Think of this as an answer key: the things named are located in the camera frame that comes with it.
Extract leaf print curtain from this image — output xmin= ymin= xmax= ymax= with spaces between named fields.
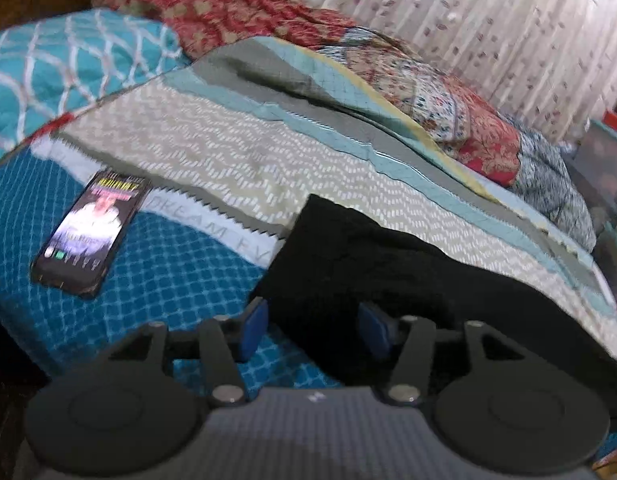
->
xmin=223 ymin=0 xmax=617 ymax=147

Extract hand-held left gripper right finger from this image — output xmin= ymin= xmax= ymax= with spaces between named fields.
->
xmin=357 ymin=301 xmax=525 ymax=406

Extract patchwork quilt bedspread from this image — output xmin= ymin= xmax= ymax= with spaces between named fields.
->
xmin=0 ymin=37 xmax=617 ymax=392

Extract black smartphone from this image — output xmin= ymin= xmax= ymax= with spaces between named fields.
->
xmin=30 ymin=169 xmax=154 ymax=301

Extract teal lattice pillow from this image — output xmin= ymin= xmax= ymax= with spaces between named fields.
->
xmin=0 ymin=8 xmax=190 ymax=154

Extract clear plastic storage box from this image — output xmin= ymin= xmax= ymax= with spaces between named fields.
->
xmin=568 ymin=110 xmax=617 ymax=323

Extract red floral blanket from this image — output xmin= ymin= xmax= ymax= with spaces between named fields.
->
xmin=90 ymin=0 xmax=598 ymax=254

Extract black pants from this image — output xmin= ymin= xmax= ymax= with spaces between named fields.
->
xmin=251 ymin=193 xmax=617 ymax=397

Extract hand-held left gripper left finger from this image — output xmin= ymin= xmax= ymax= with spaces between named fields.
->
xmin=101 ymin=297 xmax=270 ymax=408

